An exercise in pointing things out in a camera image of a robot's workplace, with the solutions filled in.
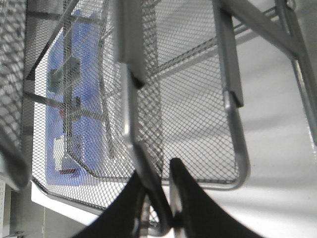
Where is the white circuit breaker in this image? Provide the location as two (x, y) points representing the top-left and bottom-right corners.
(53, 134), (82, 175)

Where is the blue plastic tray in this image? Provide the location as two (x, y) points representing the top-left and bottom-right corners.
(45, 8), (115, 186)

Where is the silver metal rack frame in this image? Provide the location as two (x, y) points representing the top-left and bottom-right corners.
(108, 0), (317, 147)

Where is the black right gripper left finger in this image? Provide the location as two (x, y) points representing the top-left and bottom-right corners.
(74, 172), (146, 238)

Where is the green terminal block module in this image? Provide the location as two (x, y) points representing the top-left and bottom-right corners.
(47, 57), (81, 93)

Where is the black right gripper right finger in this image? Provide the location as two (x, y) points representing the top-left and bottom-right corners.
(170, 158), (261, 238)

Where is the silver mesh tray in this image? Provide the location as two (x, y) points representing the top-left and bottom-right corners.
(24, 0), (249, 211)

